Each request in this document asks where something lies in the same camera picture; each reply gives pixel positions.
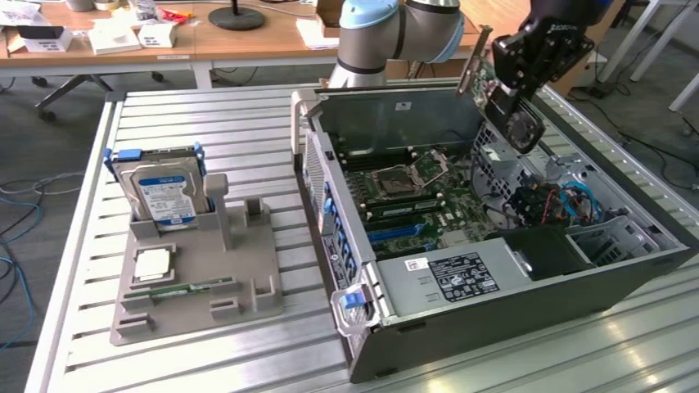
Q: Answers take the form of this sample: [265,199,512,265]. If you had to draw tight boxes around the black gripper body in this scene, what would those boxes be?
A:
[517,0,610,42]

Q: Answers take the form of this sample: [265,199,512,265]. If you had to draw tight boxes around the graphics card with black cooler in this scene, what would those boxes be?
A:
[454,24,546,156]

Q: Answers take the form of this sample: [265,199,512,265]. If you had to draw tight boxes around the white device with red button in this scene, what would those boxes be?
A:
[581,52,610,89]

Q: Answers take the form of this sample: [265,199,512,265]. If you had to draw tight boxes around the perforated metal disk bay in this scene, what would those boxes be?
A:
[468,120,552,193]

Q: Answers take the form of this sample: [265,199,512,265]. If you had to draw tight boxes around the metal socket cover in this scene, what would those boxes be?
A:
[408,147,454,192]

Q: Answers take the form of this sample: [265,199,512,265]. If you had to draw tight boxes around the brown cardboard box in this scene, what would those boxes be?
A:
[314,0,345,40]

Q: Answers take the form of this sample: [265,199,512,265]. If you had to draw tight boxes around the CPU socket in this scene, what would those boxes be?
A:
[370,165,424,201]

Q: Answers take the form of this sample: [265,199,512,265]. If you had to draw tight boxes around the stack of white papers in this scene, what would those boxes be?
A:
[296,18,342,50]

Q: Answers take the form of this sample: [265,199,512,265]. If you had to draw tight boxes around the installed RAM stick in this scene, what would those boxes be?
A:
[364,198,442,220]

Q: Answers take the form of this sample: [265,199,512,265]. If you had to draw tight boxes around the grey slanted disk bay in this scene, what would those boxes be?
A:
[564,216,661,267]

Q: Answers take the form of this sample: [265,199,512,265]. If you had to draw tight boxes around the wooden desk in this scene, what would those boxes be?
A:
[0,0,195,89]
[193,0,492,89]

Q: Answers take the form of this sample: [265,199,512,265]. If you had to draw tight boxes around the black round lamp base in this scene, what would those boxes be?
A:
[207,0,268,31]

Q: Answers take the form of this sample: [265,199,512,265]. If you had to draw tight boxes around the grey power supply unit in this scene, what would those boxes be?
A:
[376,238,533,318]

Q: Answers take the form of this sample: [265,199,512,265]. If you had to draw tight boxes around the red package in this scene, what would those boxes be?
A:
[159,8,195,24]

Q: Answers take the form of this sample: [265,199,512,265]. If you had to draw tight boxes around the open black PC case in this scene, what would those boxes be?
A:
[290,73,699,385]

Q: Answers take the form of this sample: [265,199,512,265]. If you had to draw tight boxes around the white box with label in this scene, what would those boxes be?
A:
[135,22,178,49]

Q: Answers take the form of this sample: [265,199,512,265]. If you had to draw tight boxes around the hard disk in blue caddy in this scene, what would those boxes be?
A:
[101,142,206,234]

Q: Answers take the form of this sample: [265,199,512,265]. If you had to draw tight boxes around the white open paper box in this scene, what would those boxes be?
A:
[86,18,141,56]

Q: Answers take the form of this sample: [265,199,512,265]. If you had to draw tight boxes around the grey parts rack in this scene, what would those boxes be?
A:
[107,172,285,347]

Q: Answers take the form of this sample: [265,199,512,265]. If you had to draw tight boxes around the silver CPU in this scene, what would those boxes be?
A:
[133,249,170,282]

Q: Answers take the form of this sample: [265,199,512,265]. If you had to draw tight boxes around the green RAM stick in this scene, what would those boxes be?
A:
[122,277,233,302]

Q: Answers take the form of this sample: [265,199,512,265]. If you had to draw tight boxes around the black and white box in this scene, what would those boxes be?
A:
[14,25,74,53]

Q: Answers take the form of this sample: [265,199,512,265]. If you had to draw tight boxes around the white table frame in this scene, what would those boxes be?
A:
[597,0,694,83]

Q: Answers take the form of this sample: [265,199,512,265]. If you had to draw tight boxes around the blue wire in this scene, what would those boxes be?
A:
[558,179,605,224]

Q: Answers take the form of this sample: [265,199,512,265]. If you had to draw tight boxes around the red wire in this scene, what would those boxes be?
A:
[538,187,562,224]

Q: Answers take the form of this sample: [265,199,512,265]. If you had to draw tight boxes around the grey floor cable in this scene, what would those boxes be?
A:
[0,171,86,196]

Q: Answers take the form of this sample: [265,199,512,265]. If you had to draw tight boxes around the blue floor cable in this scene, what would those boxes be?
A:
[0,196,42,351]

